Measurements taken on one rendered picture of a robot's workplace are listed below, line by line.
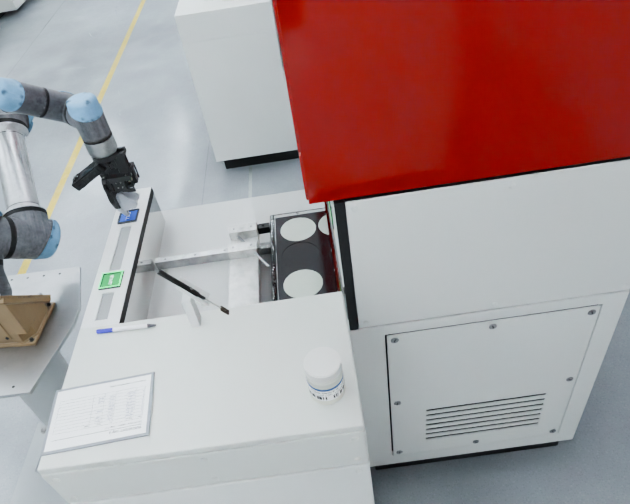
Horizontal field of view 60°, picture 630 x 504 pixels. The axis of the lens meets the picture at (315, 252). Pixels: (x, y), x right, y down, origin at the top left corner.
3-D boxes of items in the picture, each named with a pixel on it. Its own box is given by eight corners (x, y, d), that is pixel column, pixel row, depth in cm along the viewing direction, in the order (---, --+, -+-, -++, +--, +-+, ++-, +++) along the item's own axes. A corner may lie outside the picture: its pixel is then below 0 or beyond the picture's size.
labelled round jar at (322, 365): (343, 372, 111) (338, 343, 104) (347, 403, 106) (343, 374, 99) (308, 377, 111) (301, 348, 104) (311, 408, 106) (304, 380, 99)
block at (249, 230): (258, 229, 161) (256, 221, 159) (258, 236, 158) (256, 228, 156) (231, 233, 161) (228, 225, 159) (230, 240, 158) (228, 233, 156)
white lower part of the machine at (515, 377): (493, 283, 251) (515, 124, 195) (569, 452, 190) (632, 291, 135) (340, 305, 253) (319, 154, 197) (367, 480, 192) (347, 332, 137)
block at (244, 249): (258, 247, 155) (256, 239, 153) (258, 255, 152) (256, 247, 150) (230, 251, 155) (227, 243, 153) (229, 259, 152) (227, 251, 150)
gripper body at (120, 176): (136, 194, 150) (120, 156, 141) (105, 198, 150) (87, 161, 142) (140, 178, 155) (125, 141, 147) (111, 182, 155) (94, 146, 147)
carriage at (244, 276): (260, 234, 163) (258, 227, 161) (261, 330, 136) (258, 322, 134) (233, 238, 163) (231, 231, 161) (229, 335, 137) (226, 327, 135)
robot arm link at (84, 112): (84, 87, 138) (102, 94, 134) (101, 125, 146) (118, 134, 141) (56, 100, 135) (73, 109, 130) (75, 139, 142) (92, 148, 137)
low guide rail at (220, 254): (325, 241, 162) (324, 233, 160) (326, 245, 161) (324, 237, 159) (158, 265, 163) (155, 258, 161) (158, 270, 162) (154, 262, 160)
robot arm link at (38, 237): (-4, 267, 151) (-37, 101, 165) (49, 266, 163) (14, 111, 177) (15, 248, 145) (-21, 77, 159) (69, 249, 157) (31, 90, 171)
